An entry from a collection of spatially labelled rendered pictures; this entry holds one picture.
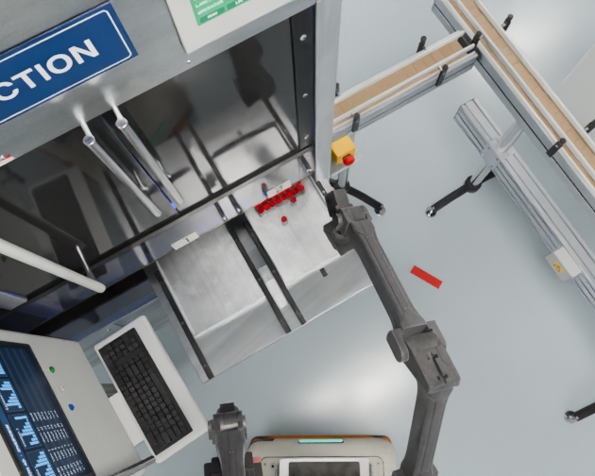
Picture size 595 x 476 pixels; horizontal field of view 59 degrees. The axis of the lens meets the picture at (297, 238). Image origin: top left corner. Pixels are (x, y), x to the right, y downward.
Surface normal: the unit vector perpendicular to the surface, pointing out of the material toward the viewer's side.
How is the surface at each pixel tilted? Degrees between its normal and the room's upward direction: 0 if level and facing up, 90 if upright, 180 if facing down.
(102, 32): 90
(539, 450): 0
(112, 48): 90
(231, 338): 0
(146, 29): 90
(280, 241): 0
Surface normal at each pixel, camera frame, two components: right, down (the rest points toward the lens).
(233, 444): 0.01, -0.83
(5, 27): 0.50, 0.83
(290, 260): -0.03, -0.25
